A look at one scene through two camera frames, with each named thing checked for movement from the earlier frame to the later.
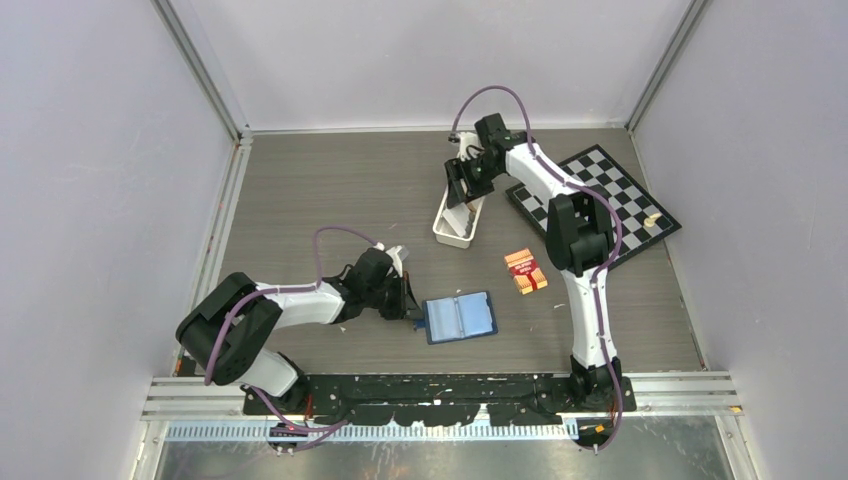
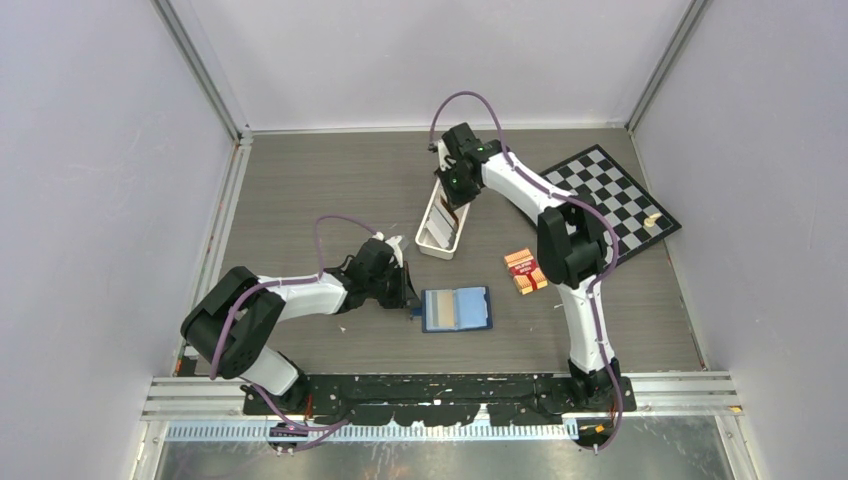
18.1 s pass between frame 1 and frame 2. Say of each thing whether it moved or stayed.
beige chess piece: stayed
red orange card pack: stayed
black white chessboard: stayed
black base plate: stayed
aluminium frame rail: stayed
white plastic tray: moved
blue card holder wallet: moved
